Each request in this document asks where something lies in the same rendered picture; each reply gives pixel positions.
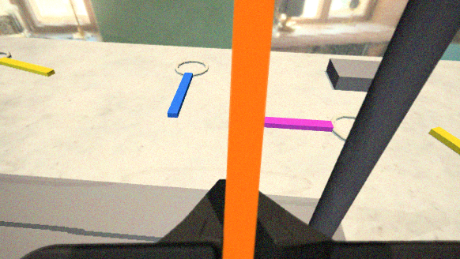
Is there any dark grey rectangular block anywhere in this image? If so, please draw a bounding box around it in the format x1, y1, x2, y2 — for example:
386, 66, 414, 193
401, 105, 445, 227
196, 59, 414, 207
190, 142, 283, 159
326, 58, 381, 92

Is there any magenta handle with grey loop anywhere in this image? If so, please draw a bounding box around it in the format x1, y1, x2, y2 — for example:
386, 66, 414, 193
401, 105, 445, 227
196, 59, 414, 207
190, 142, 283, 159
264, 113, 356, 140

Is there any blue handle with beige loop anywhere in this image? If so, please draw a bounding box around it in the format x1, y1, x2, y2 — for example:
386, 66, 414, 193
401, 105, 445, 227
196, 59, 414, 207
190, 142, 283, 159
168, 59, 209, 118

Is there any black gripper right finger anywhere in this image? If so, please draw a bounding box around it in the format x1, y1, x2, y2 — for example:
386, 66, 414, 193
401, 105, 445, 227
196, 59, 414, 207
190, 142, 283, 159
253, 191, 460, 259

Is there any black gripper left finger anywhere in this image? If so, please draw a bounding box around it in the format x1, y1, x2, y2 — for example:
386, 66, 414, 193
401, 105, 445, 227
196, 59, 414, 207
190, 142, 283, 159
20, 179, 226, 259

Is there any orange bar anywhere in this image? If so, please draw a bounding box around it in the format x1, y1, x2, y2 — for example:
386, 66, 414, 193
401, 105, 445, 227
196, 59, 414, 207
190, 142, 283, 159
223, 0, 274, 259

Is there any grey loop with yellow handle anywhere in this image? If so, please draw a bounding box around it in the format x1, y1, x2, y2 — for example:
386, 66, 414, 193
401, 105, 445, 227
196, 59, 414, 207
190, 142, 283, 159
428, 127, 460, 155
0, 50, 55, 77

